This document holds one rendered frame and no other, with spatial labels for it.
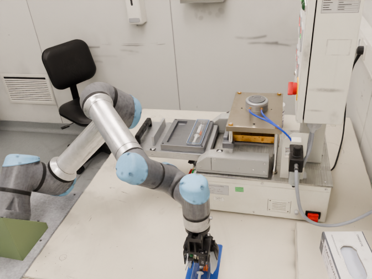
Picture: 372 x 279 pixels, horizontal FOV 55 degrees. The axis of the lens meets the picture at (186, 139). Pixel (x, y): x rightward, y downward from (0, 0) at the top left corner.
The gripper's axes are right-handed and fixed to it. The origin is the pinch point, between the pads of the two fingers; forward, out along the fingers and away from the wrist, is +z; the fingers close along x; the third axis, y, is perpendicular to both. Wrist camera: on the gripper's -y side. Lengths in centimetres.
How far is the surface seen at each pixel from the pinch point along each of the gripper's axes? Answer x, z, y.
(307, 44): 27, -61, -27
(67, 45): -136, -14, -176
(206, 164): -2.2, -18.8, -27.5
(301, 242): 30.2, -1.5, -12.3
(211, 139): -2.8, -18.9, -43.3
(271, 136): 19.3, -27.8, -33.3
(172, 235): -13.0, 3.0, -13.1
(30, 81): -197, 26, -196
